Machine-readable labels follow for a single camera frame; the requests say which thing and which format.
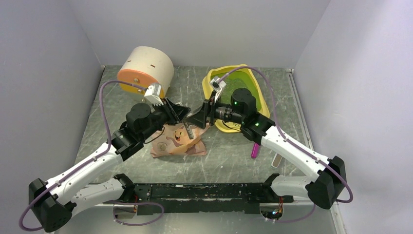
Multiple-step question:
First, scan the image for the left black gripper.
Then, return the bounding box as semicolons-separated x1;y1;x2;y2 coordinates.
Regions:
139;96;191;140

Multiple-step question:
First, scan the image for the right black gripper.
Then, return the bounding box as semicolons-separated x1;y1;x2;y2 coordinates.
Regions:
185;90;244;129

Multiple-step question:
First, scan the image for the pink cat litter bag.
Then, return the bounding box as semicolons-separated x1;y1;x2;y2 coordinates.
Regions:
149;123;208;158

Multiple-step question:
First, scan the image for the yellow green litter box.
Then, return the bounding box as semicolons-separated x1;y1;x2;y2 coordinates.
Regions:
202;64;270;117

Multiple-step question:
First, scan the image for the white orange cylindrical bin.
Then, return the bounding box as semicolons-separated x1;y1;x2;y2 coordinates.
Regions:
117;46;174;98

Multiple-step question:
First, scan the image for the magenta plastic scoop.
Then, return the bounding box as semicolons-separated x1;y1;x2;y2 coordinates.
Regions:
251;143;261;159

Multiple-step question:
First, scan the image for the torn bag top strip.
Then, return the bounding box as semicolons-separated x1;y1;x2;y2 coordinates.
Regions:
183;121;194;140

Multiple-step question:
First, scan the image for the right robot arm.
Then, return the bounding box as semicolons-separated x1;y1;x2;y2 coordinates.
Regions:
187;88;347;209

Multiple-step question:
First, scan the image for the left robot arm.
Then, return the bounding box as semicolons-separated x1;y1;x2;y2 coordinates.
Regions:
29;98;190;232

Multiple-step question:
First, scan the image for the small white grey clip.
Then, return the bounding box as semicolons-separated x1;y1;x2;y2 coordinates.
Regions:
271;153;282;168

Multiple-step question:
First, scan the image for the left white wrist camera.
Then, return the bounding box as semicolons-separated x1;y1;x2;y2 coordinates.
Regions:
144;83;163;105

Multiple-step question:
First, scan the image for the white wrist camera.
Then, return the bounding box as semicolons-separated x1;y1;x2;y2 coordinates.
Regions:
144;83;163;105
209;76;226;101

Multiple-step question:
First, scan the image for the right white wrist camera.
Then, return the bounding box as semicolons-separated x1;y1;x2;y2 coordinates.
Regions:
209;76;226;101

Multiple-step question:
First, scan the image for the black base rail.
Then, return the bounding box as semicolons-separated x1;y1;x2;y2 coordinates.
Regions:
111;174;294;215

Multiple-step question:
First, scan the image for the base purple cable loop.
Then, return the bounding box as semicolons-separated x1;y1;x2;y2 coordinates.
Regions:
113;200;165;226

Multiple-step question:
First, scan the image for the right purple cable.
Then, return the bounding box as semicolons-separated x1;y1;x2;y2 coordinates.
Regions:
214;66;354;224

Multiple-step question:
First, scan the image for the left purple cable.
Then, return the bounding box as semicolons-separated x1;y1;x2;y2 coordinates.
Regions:
19;80;149;232

